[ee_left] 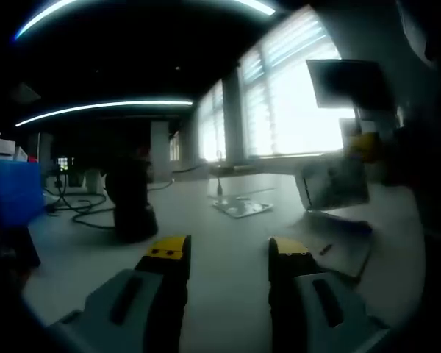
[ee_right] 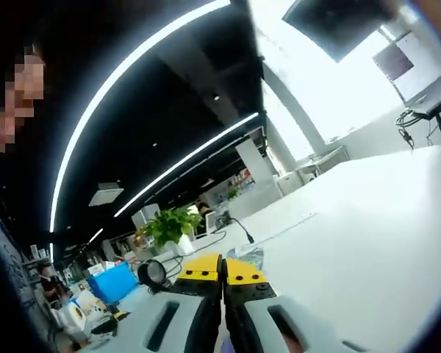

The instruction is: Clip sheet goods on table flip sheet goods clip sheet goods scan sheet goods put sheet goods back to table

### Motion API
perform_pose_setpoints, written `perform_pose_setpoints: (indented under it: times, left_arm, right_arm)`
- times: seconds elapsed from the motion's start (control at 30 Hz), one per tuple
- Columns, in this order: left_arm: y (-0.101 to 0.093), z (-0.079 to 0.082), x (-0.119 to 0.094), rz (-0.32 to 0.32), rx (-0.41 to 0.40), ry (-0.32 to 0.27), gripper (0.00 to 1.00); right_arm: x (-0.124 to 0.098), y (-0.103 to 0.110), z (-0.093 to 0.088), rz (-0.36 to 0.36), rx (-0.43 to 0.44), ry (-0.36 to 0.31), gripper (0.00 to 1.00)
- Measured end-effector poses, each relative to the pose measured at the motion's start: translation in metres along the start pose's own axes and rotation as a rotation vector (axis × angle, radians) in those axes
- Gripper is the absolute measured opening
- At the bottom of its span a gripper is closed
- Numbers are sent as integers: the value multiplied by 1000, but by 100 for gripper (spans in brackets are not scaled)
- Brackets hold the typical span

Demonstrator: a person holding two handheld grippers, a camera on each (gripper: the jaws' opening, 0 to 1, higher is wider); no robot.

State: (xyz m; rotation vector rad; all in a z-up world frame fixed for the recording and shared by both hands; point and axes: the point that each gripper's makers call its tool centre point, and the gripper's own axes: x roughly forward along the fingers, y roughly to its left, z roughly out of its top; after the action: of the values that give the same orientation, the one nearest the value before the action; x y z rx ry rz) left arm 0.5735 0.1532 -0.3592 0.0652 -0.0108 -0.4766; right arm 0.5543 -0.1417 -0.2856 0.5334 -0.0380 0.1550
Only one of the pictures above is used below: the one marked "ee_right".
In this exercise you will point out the ceiling light strip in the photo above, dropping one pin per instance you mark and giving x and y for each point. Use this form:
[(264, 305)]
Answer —
[(92, 99), (213, 142), (51, 252), (96, 235)]

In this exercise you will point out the white table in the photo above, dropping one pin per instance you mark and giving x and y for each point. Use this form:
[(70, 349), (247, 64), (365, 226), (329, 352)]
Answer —
[(353, 239)]

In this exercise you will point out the ceiling air vent panel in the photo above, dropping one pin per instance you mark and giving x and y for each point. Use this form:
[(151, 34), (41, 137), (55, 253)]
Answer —
[(106, 193)]

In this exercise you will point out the silver foil sheet goods packet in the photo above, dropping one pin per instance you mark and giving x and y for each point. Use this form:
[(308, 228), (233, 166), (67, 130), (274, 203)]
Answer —
[(251, 257)]

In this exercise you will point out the white desk partition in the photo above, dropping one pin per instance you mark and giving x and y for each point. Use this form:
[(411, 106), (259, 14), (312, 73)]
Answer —
[(257, 200)]

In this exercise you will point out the small green plant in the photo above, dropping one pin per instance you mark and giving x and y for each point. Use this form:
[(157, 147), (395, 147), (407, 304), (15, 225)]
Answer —
[(233, 192)]

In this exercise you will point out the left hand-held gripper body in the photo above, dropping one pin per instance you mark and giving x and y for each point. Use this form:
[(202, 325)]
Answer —
[(75, 314)]

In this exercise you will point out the blue white wall display board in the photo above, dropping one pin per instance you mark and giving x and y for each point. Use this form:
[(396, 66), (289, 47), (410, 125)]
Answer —
[(14, 264)]

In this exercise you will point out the white power strip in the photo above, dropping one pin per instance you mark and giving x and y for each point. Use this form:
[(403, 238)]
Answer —
[(290, 226)]

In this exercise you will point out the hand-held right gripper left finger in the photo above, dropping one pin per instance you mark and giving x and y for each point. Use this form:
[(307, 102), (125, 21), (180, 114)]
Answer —
[(161, 323)]

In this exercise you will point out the black barcode scanner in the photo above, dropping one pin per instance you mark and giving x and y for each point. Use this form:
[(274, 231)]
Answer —
[(152, 274)]

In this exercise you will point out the white carton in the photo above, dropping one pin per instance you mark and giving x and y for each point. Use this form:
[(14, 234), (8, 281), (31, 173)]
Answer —
[(93, 307)]

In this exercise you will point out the green potted plant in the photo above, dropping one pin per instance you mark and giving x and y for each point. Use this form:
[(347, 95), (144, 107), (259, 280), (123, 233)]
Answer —
[(171, 226)]

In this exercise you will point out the blue plastic crate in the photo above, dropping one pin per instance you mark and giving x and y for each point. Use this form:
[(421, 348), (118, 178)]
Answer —
[(112, 283)]

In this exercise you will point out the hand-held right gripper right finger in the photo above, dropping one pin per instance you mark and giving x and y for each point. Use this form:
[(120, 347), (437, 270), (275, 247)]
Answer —
[(264, 323)]

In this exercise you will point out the background product shelves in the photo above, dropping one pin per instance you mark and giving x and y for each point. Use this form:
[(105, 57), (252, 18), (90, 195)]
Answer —
[(239, 184)]

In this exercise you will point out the bright window row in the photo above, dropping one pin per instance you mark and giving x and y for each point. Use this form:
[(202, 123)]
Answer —
[(316, 103)]

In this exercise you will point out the steel sink table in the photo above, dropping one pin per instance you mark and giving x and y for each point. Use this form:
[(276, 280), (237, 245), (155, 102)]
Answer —
[(327, 162)]

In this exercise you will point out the white box stack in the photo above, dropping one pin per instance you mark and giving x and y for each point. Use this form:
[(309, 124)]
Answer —
[(97, 268)]

